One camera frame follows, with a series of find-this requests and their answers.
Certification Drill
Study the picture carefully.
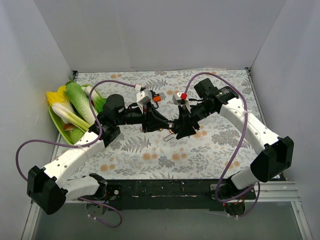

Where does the floral patterned table mat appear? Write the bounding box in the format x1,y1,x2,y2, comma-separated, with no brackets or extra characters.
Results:
71,69,261,180

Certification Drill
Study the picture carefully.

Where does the small brass padlock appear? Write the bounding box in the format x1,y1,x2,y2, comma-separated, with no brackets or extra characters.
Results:
163,133,174,142

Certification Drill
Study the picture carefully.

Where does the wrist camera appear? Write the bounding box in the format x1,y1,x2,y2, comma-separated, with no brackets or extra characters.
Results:
136,89,153,114
172,92,191,111

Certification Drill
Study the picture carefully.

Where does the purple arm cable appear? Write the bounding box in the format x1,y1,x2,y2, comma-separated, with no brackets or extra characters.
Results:
15,80,143,229
184,71,261,218

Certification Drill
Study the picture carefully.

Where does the orange and black padlock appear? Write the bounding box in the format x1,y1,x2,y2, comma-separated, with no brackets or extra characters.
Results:
152,93,162,109

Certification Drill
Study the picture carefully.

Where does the napa cabbage toy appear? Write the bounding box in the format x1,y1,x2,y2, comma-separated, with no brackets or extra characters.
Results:
65,82,98,129

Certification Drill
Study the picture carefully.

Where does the green vegetable tray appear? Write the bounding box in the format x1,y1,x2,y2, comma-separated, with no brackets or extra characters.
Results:
48,83,108,147

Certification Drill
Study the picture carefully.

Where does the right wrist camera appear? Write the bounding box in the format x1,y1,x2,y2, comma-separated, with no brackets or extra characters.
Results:
172,92,191,111

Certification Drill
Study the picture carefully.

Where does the yellow-leaf cabbage toy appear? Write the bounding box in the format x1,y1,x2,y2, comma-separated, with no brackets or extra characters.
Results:
46,85,90,132

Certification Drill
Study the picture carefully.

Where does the aluminium frame rail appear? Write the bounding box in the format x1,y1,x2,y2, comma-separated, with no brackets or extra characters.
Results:
22,179,313,240

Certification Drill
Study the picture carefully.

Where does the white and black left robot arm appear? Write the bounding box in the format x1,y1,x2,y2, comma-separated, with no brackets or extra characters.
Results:
27,94,170,215

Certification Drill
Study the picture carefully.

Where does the bok choy toy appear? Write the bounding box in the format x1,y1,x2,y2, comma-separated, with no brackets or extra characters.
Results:
82,85,107,114

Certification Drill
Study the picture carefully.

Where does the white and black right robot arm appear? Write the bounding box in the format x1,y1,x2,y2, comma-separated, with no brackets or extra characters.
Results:
172,78,294,200

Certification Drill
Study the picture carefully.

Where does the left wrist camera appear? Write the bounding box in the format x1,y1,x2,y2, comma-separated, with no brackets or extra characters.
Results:
136,89,153,114

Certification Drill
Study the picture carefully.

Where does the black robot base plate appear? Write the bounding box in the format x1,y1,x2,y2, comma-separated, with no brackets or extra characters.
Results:
77,178,260,212

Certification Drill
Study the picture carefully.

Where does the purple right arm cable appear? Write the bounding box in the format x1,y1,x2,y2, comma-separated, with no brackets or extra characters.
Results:
184,71,261,218

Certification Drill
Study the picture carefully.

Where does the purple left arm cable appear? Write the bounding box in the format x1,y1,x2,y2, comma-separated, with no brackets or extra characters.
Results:
15,80,143,229

